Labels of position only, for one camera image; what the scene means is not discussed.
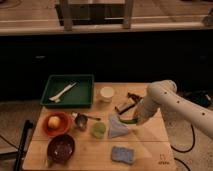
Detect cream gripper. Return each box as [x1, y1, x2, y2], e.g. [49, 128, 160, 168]
[133, 98, 158, 125]

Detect green pepper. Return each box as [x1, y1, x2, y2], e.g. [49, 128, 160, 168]
[119, 118, 138, 124]

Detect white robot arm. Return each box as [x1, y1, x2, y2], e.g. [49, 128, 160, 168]
[133, 80, 213, 139]

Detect white plastic cup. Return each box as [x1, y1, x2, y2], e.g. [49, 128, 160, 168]
[100, 86, 115, 102]

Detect green plastic cup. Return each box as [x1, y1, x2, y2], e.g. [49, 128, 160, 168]
[91, 122, 106, 139]

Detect blue triangular cloth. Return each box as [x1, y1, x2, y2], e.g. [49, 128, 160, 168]
[108, 115, 129, 138]

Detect blue sponge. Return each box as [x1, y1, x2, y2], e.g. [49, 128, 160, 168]
[111, 146, 134, 165]

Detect green plastic tray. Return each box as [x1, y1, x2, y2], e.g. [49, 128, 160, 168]
[40, 74, 94, 108]

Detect metal measuring spoon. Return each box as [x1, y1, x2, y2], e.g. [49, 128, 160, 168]
[71, 112, 100, 131]

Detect orange bowl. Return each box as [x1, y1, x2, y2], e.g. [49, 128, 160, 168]
[42, 112, 72, 137]

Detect white plastic utensil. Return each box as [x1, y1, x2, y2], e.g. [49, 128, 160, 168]
[49, 82, 77, 103]

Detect dark red bowl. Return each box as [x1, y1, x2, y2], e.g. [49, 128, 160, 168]
[47, 134, 75, 164]

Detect yellow lemon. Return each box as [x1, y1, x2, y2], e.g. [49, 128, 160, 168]
[48, 116, 61, 129]

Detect black stand bar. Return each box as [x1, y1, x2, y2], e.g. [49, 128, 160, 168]
[13, 120, 33, 171]

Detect brown handled brush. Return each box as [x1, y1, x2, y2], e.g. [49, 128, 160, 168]
[115, 92, 143, 115]

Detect black cable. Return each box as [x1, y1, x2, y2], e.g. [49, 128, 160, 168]
[170, 123, 198, 171]

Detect wooden frame legs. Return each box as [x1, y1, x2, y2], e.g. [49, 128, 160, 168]
[55, 0, 134, 32]

